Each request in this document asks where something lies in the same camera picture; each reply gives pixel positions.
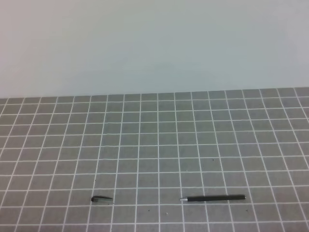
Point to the black clear pen cap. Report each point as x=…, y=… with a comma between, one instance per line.
x=97, y=199

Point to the black pen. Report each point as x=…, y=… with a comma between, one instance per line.
x=213, y=198

